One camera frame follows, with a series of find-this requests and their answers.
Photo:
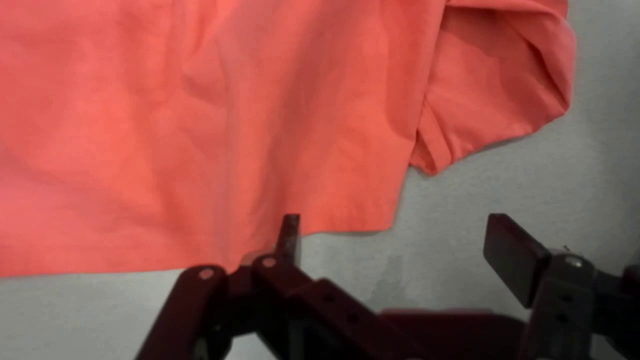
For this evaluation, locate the coral red sweatshirt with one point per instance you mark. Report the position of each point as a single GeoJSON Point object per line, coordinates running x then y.
{"type": "Point", "coordinates": [201, 133]}

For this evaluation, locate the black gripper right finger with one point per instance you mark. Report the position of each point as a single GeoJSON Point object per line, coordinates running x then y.
{"type": "Point", "coordinates": [566, 306]}

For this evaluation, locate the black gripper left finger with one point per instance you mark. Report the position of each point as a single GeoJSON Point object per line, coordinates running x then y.
{"type": "Point", "coordinates": [221, 313]}

